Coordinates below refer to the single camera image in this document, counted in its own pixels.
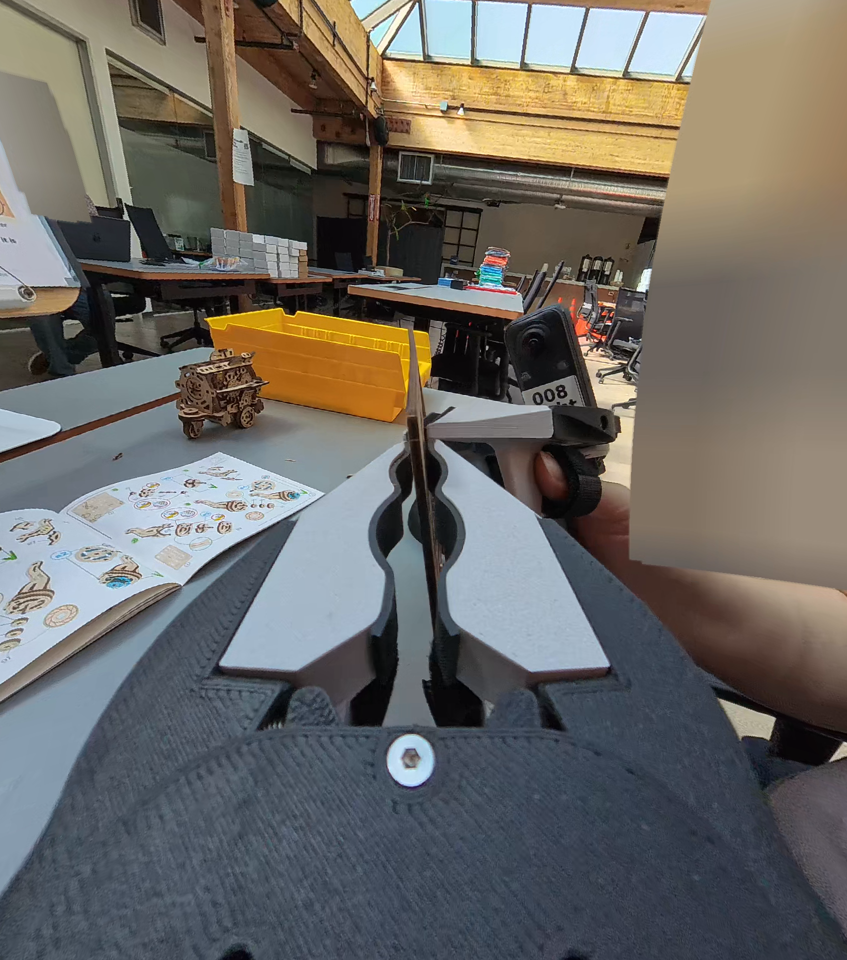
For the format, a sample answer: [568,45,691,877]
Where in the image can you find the grey wood-edged desk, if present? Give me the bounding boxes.
[78,258,335,361]
[348,281,526,324]

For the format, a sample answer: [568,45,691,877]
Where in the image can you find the person's right forearm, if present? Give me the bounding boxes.
[618,555,847,740]

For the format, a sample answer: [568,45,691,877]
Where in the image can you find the black office chair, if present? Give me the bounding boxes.
[708,678,847,789]
[522,261,567,315]
[590,286,648,385]

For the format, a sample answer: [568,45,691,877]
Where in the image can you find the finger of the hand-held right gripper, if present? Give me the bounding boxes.
[423,407,558,445]

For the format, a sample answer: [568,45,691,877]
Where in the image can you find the grey ventilation duct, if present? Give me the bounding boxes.
[318,142,668,207]

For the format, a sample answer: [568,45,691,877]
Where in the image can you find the wooden support post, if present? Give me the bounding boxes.
[202,0,249,234]

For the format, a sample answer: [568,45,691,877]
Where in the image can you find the wooden clipboard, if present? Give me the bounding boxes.
[0,288,83,325]

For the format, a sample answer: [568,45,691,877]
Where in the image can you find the laser-cut wooden parts sheet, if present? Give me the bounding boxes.
[402,326,446,725]

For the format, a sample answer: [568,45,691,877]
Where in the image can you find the assembled wooden vehicle model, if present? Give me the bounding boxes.
[174,347,269,440]

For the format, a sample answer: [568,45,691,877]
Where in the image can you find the bare indoor tree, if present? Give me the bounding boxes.
[384,196,443,260]

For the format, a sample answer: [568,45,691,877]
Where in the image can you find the white display stand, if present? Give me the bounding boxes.
[0,318,63,460]

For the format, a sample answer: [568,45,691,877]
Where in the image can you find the stack of white boxes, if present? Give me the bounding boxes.
[209,227,310,275]

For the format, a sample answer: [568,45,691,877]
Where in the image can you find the black laptop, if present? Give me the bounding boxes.
[125,204,177,264]
[56,217,132,264]

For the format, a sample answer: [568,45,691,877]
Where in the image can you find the open instruction booklet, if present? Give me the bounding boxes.
[0,452,326,740]

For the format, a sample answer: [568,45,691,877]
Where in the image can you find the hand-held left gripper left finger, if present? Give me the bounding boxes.
[218,441,404,727]

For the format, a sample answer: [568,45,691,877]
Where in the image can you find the thin black cord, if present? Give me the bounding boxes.
[0,232,38,301]

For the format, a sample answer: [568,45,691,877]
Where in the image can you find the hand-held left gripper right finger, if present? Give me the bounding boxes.
[429,438,612,725]

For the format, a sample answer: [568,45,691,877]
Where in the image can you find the yellow plastic bin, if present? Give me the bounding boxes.
[204,307,434,425]

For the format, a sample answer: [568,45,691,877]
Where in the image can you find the person's right hand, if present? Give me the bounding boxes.
[533,452,635,579]

